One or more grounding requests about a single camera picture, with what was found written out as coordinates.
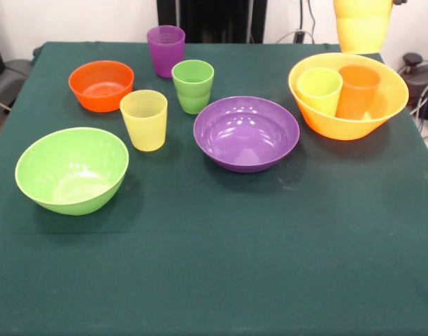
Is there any yellow-orange stepped cup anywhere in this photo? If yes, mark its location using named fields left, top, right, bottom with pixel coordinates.
left=333, top=0, right=393, bottom=55

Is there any orange-red cup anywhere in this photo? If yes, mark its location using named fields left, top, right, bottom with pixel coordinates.
left=335, top=64, right=382, bottom=121

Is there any light green tapered cup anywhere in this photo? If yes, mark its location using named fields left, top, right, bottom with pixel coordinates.
left=297, top=67, right=344, bottom=117

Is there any large yellow-orange bowl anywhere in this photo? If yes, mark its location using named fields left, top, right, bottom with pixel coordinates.
left=288, top=52, right=410, bottom=141

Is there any purple bowl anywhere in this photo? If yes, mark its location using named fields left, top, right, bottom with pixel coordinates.
left=192, top=96, right=301, bottom=174

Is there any green stepped cup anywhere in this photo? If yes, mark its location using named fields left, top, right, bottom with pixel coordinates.
left=171, top=59, right=215, bottom=116

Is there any purple cup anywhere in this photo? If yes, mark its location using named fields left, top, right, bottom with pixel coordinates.
left=145, top=24, right=186, bottom=79

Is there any yellow tapered cup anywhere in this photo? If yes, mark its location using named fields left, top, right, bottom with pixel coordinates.
left=119, top=89, right=169, bottom=153

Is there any orange-red bowl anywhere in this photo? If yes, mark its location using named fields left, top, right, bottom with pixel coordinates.
left=68, top=59, right=135, bottom=113

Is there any dark green tablecloth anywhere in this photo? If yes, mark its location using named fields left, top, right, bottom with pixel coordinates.
left=0, top=41, right=428, bottom=336

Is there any green bowl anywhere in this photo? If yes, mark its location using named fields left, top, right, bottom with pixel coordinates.
left=14, top=127, right=130, bottom=216

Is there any grey office chair base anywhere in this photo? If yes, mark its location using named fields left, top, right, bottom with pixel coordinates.
left=0, top=27, right=33, bottom=113

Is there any black hanging cable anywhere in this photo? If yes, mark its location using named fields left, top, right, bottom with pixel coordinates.
left=306, top=0, right=318, bottom=45

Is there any blue and white cable bundle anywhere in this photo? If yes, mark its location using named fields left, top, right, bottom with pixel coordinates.
left=409, top=76, right=428, bottom=132

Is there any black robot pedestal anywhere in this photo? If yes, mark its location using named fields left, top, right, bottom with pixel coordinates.
left=157, top=0, right=267, bottom=44

